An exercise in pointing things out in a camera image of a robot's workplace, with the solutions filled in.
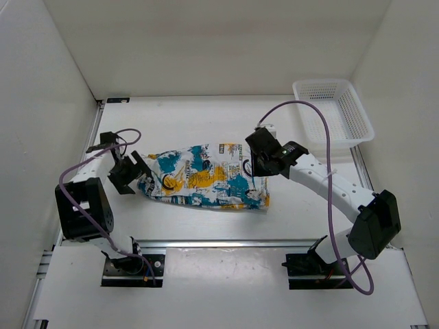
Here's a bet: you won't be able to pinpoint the white perforated plastic basket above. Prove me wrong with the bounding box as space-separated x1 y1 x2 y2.
292 79 375 153

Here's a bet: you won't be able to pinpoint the colourful printed shorts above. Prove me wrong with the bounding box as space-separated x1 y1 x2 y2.
137 143 270 210

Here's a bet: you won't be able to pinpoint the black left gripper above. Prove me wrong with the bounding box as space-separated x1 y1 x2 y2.
107 151 152 195

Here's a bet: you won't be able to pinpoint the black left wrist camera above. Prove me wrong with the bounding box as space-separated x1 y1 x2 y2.
99 132 119 148

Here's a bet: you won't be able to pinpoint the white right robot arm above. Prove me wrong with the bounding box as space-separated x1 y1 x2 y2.
246 138 401 274

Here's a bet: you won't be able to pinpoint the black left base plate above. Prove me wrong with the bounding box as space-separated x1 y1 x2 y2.
101 248 166 288

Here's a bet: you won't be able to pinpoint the aluminium frame rail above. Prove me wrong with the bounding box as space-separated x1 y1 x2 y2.
27 95 427 328

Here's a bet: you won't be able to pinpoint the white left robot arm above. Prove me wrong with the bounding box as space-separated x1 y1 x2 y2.
55 142 153 275

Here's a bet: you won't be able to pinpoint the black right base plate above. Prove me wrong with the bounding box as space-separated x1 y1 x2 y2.
282 254 353 290

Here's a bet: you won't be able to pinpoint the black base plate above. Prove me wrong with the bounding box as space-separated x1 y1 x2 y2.
101 248 166 288
282 254 353 290

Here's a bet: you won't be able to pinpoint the black corner label plate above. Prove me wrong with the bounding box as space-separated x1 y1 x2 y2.
106 97 130 103

